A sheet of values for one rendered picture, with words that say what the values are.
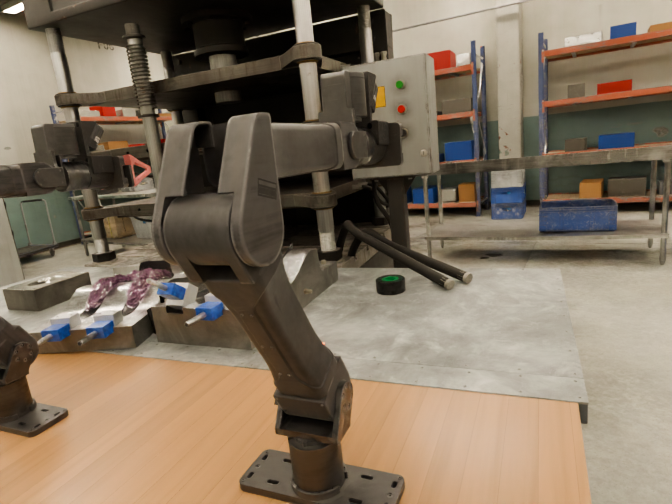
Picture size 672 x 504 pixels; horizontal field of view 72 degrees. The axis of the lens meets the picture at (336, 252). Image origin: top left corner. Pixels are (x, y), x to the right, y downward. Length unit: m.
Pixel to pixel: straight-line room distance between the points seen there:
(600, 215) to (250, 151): 4.22
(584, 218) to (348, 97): 3.94
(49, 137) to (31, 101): 8.04
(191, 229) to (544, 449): 0.52
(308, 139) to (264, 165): 0.13
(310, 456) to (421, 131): 1.28
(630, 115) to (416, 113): 5.85
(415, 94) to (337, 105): 1.04
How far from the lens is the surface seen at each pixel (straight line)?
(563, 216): 4.48
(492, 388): 0.81
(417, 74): 1.67
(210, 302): 1.03
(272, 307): 0.43
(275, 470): 0.66
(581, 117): 7.35
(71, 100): 2.37
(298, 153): 0.48
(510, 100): 7.13
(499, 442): 0.70
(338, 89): 0.64
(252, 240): 0.36
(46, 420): 0.96
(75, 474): 0.80
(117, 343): 1.19
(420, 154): 1.66
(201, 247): 0.38
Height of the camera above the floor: 1.21
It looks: 13 degrees down
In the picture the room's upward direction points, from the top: 6 degrees counter-clockwise
